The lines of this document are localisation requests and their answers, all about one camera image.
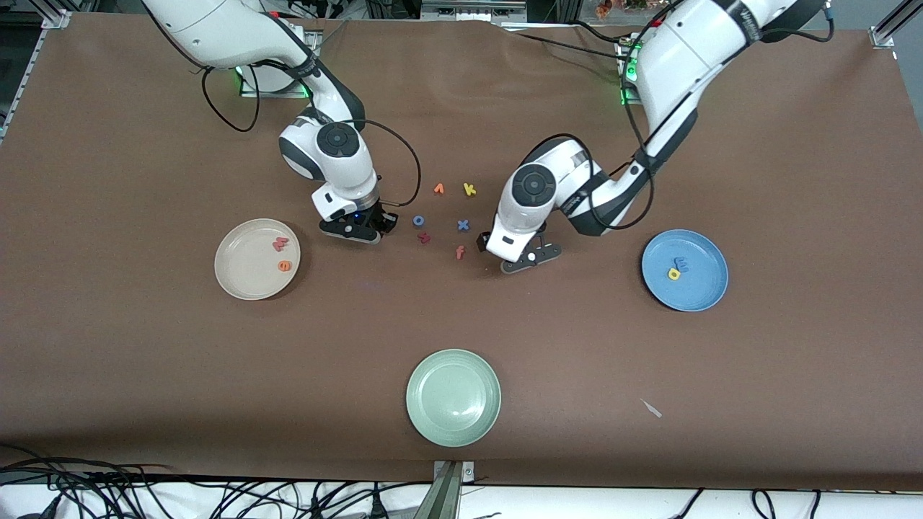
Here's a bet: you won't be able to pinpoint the aluminium frame corner profile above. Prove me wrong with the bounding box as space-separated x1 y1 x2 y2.
869 0 923 49
30 0 74 31

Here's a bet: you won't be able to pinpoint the blue plate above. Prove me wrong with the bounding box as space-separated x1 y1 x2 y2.
641 229 729 313

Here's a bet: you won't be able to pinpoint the silver metal box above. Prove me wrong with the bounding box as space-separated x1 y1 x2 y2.
420 0 528 22

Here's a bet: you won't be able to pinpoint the beige brown plate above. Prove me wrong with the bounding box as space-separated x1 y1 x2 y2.
213 218 302 301

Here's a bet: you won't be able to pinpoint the brown paper table cover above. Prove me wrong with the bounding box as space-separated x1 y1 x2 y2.
0 13 923 492

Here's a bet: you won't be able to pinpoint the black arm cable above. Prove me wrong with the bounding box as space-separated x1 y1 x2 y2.
200 65 423 208
518 0 834 233

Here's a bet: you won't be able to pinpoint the aluminium camera mount profile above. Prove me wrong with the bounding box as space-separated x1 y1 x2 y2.
413 461 476 519

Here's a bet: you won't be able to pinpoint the black cable lying on table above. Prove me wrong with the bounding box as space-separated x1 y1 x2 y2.
498 22 634 63

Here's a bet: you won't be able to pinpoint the black looped floor cables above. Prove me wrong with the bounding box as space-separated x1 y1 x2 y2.
667 487 824 519

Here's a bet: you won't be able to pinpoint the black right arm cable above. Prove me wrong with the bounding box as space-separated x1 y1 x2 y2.
200 65 423 208

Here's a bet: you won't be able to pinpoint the pale green plate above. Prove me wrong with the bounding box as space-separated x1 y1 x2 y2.
405 349 502 448

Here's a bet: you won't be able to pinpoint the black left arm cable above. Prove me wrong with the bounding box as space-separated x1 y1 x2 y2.
518 0 834 233

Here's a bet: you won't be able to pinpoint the tangled black cable bundle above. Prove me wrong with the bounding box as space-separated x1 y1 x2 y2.
0 443 433 519

